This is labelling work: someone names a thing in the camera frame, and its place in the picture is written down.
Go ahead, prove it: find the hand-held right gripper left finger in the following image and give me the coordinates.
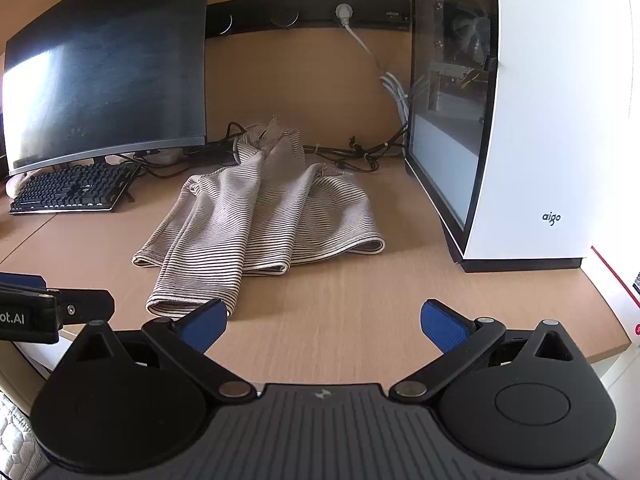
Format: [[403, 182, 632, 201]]
[[65, 299, 258, 403]]

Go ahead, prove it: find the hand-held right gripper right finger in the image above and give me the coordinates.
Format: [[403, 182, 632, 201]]
[[389, 299, 581, 403]]

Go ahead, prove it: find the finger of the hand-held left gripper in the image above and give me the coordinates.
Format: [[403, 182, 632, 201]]
[[47, 288, 117, 332]]

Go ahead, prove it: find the beige striped garment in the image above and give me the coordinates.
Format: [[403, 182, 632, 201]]
[[131, 116, 387, 318]]

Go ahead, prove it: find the black keyboard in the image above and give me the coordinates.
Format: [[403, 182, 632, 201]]
[[8, 162, 142, 216]]

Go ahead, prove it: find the white quilted mattress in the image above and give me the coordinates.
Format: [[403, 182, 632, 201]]
[[0, 389, 47, 480]]

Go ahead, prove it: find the black monitor stand base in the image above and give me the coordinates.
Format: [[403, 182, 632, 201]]
[[184, 142, 242, 167]]

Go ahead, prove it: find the white box with red edge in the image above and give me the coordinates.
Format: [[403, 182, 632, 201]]
[[589, 244, 640, 312]]

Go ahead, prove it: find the white computer case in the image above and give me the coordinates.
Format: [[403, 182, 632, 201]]
[[404, 0, 640, 273]]

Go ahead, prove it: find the black curved monitor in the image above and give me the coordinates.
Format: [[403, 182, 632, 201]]
[[2, 0, 211, 177]]

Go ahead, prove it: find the white power plug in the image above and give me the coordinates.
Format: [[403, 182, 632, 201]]
[[334, 3, 359, 29]]

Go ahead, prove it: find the black cable bundle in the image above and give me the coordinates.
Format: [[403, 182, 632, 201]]
[[120, 121, 412, 179]]

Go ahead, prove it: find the white cable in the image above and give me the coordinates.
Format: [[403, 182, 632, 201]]
[[344, 24, 414, 127]]

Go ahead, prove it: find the black wall socket strip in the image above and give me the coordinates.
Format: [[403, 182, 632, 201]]
[[205, 0, 414, 39]]

